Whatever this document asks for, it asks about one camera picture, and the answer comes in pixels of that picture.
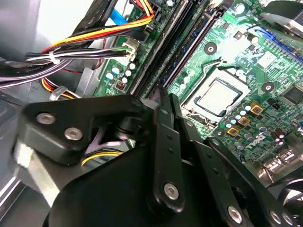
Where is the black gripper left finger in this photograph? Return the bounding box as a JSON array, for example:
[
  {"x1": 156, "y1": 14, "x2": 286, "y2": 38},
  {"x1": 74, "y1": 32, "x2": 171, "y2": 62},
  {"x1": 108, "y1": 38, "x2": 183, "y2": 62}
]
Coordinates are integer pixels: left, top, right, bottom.
[{"x1": 9, "y1": 85, "x2": 187, "y2": 213}]

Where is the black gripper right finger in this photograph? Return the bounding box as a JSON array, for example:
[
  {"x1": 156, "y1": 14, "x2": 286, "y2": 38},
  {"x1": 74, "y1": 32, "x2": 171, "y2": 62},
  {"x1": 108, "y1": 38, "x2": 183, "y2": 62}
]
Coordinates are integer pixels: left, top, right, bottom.
[{"x1": 169, "y1": 93, "x2": 301, "y2": 227}]

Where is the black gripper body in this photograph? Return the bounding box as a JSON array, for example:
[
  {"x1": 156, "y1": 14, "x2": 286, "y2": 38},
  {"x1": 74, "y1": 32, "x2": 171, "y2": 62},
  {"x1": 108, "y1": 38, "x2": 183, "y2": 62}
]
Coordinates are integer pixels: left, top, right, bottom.
[{"x1": 44, "y1": 140, "x2": 240, "y2": 227}]

